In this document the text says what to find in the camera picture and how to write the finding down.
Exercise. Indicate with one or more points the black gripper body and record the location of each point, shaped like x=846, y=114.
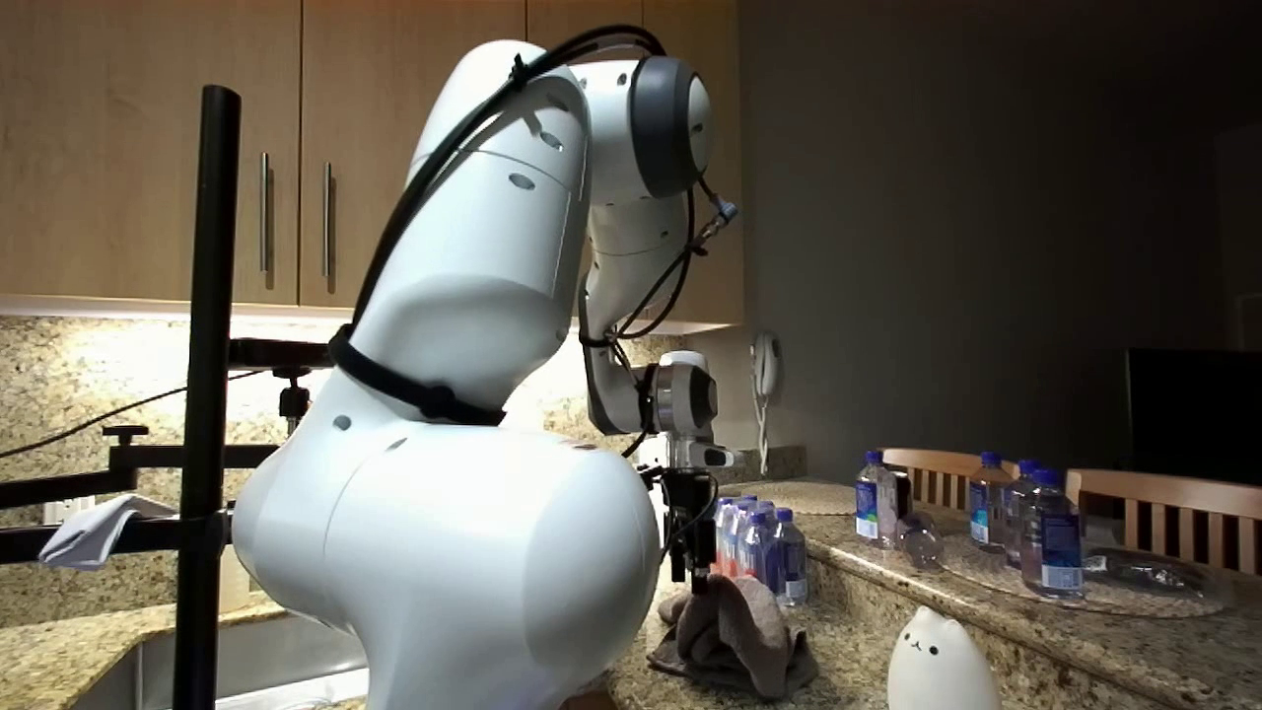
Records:
x=688, y=492

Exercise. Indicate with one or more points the white wall phone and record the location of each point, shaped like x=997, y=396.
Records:
x=762, y=355

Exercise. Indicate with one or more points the wooden chair back right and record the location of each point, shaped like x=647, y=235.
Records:
x=1190, y=517

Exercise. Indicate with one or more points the water bottle middle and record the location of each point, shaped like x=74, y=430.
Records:
x=988, y=499

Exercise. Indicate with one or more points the white egg shaped figurine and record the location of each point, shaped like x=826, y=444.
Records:
x=938, y=666

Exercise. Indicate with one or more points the white paper tag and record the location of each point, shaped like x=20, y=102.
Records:
x=90, y=538

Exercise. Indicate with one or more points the wooden chair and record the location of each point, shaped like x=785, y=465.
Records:
x=940, y=477
x=1190, y=517

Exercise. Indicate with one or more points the wooden upper cabinets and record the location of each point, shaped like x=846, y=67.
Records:
x=100, y=108

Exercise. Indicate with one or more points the black camera stand pole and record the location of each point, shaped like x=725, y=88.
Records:
x=200, y=528

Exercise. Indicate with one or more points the grey brown towel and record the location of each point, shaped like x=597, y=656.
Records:
x=731, y=634

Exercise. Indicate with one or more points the pack of water bottles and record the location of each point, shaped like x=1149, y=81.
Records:
x=762, y=543

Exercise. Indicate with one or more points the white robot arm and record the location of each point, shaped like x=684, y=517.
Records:
x=485, y=482

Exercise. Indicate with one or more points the water bottle on counter left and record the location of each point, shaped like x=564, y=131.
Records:
x=877, y=502

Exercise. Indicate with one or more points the wooden chair back left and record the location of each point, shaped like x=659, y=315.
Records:
x=940, y=477

